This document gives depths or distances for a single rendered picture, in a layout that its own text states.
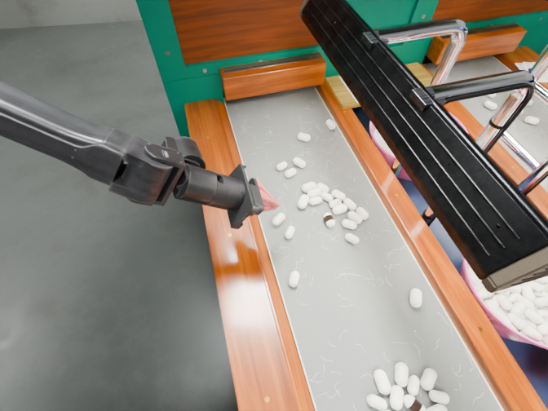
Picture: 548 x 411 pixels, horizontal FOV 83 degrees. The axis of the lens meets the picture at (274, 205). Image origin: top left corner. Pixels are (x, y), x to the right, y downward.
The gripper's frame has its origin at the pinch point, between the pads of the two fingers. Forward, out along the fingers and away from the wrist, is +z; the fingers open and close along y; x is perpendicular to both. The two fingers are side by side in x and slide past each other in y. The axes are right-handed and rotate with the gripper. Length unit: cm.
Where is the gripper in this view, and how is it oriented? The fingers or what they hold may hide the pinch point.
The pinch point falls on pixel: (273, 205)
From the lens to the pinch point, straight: 60.4
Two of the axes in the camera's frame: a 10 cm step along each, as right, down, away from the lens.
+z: 7.3, 1.9, 6.5
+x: -6.2, 5.7, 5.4
